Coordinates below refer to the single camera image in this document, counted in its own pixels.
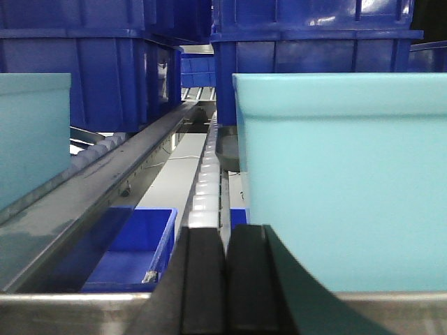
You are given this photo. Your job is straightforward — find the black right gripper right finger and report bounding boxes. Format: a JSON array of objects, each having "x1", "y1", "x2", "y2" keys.
[{"x1": 225, "y1": 223, "x2": 305, "y2": 335}]

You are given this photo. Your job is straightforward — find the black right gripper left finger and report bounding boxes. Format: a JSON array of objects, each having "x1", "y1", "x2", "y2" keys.
[{"x1": 126, "y1": 227, "x2": 226, "y2": 334}]

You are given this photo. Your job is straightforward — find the light blue plastic bin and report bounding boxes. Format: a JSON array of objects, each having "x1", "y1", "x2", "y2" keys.
[{"x1": 233, "y1": 73, "x2": 446, "y2": 292}]

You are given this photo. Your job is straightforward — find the dark blue crate lower shelf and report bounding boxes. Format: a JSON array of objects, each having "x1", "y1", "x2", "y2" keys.
[{"x1": 48, "y1": 207, "x2": 177, "y2": 293}]

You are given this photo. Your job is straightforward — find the white roller track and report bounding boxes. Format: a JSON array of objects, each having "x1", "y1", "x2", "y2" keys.
[{"x1": 186, "y1": 112, "x2": 221, "y2": 228}]

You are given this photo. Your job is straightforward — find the dark blue crate far back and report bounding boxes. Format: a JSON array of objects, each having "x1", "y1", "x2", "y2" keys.
[{"x1": 181, "y1": 53, "x2": 216, "y2": 88}]

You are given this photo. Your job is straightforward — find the dark blue crate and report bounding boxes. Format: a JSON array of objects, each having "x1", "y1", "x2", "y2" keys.
[
  {"x1": 211, "y1": 0, "x2": 423, "y2": 126},
  {"x1": 1, "y1": 1, "x2": 181, "y2": 133},
  {"x1": 181, "y1": 53, "x2": 216, "y2": 88}
]

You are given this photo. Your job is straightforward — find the dark blue crate upper left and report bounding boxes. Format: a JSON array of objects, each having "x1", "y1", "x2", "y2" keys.
[{"x1": 1, "y1": 1, "x2": 181, "y2": 133}]

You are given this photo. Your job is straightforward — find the dark blue crate upper right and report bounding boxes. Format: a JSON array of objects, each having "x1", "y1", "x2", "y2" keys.
[{"x1": 211, "y1": 0, "x2": 423, "y2": 126}]

